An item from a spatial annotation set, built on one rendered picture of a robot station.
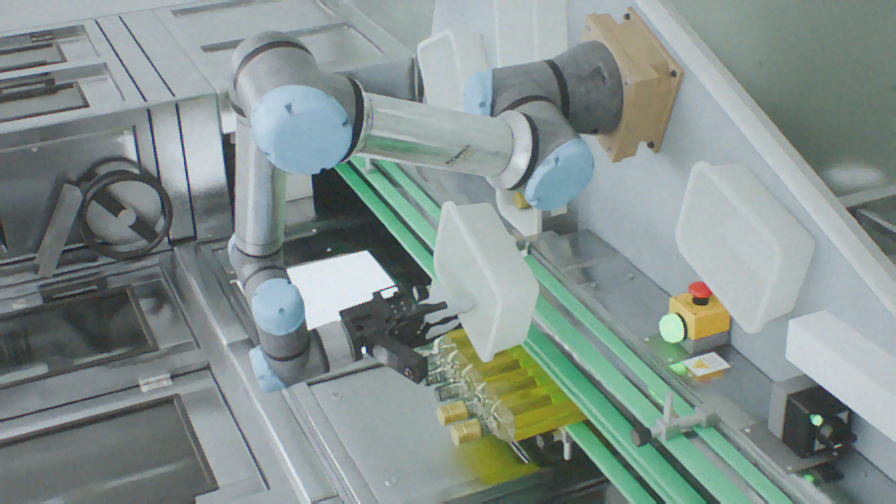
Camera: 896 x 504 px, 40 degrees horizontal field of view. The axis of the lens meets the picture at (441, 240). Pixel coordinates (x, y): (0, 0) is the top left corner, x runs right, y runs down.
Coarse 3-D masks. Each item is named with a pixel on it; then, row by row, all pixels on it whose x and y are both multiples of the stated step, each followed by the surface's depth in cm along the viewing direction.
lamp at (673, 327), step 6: (666, 318) 193; (672, 318) 192; (678, 318) 192; (660, 324) 194; (666, 324) 193; (672, 324) 192; (678, 324) 192; (684, 324) 192; (660, 330) 195; (666, 330) 193; (672, 330) 192; (678, 330) 192; (684, 330) 192; (666, 336) 193; (672, 336) 192; (678, 336) 192; (684, 336) 193
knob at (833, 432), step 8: (832, 416) 168; (824, 424) 167; (832, 424) 167; (840, 424) 167; (824, 432) 167; (832, 432) 166; (840, 432) 167; (848, 432) 168; (824, 440) 167; (832, 440) 166; (840, 440) 166; (848, 440) 166; (856, 440) 167; (832, 448) 166
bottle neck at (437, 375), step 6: (444, 366) 218; (432, 372) 217; (438, 372) 217; (444, 372) 217; (450, 372) 218; (426, 378) 216; (432, 378) 217; (438, 378) 217; (444, 378) 218; (450, 378) 218; (426, 384) 217; (432, 384) 217
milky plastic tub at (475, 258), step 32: (448, 224) 198; (480, 224) 192; (448, 256) 204; (480, 256) 186; (512, 256) 189; (448, 288) 202; (480, 288) 203; (512, 288) 184; (480, 320) 198; (512, 320) 188; (480, 352) 194
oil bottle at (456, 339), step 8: (448, 336) 224; (456, 336) 224; (464, 336) 224; (440, 344) 223; (448, 344) 222; (456, 344) 222; (464, 344) 222; (472, 344) 223; (440, 352) 222; (448, 352) 221; (440, 360) 223
